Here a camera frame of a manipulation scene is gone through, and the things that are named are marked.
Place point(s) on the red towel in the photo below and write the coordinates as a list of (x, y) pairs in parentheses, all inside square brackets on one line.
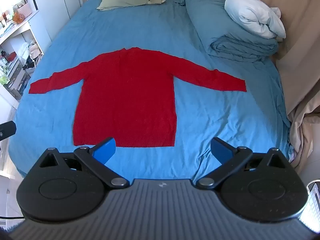
[(127, 92)]

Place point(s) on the blue bed sheet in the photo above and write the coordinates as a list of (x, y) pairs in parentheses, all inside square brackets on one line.
[(150, 25)]

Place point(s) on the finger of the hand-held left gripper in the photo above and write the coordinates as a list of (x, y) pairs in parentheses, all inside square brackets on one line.
[(7, 129)]

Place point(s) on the folded blue duvet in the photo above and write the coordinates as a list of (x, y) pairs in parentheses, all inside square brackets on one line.
[(215, 22)]

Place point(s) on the white pillow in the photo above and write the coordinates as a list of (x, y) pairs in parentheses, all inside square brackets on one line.
[(252, 15)]

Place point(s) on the white shelf unit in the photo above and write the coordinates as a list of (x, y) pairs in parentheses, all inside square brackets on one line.
[(15, 55)]

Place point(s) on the white wardrobe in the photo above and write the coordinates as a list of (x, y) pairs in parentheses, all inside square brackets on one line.
[(55, 10)]

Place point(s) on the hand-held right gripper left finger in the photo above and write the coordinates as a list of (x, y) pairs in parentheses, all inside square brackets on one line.
[(105, 151)]

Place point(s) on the white keyboard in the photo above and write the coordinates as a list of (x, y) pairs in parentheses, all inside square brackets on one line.
[(313, 202)]

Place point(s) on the beige curtain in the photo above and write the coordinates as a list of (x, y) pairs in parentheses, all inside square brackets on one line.
[(297, 55)]

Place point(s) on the white plastic bag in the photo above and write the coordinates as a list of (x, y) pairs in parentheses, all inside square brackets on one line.
[(33, 51)]

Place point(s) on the pink storage box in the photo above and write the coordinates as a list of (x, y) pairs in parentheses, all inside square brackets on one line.
[(23, 10)]

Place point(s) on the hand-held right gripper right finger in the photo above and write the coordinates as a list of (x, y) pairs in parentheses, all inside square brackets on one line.
[(221, 151)]

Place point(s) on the red box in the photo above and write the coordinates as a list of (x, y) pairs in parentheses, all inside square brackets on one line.
[(11, 57)]

